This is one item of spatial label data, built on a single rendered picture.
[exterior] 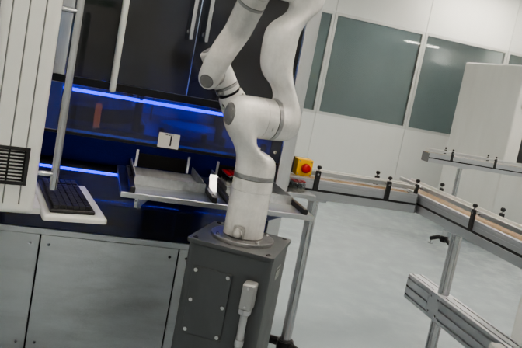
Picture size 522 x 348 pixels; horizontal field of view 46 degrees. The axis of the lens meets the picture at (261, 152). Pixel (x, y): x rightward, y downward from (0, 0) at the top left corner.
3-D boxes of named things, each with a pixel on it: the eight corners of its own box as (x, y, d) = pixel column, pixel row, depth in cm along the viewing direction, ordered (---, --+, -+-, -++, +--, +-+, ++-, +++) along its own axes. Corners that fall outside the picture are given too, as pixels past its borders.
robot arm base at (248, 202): (265, 253, 174) (277, 189, 171) (202, 237, 178) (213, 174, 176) (279, 238, 192) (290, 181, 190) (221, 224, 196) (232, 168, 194)
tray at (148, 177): (129, 166, 254) (130, 158, 254) (191, 175, 261) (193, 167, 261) (133, 184, 221) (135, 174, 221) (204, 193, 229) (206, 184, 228)
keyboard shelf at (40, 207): (7, 185, 227) (8, 178, 226) (85, 192, 239) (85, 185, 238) (14, 220, 187) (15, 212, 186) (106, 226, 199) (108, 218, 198)
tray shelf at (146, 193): (116, 168, 253) (117, 165, 253) (277, 191, 272) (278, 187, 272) (120, 196, 207) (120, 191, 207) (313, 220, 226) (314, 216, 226)
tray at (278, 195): (210, 177, 263) (211, 169, 263) (268, 186, 270) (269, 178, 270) (225, 196, 231) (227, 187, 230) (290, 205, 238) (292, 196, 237)
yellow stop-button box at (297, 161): (290, 171, 270) (293, 155, 269) (305, 173, 272) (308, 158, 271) (295, 175, 263) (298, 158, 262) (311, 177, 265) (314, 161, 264)
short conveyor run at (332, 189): (279, 195, 274) (286, 161, 272) (269, 187, 288) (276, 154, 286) (415, 214, 292) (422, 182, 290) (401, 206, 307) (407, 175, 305)
